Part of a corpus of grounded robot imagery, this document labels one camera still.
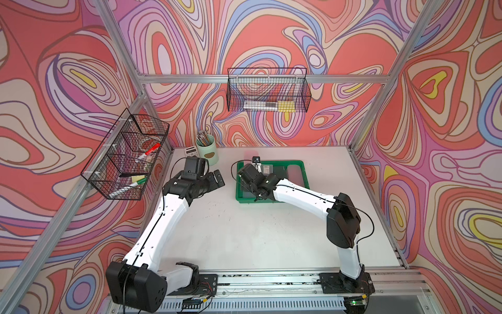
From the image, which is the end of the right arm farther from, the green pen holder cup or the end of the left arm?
the green pen holder cup

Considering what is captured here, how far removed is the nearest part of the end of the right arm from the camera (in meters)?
0.61

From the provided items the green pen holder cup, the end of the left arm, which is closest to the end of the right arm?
the end of the left arm
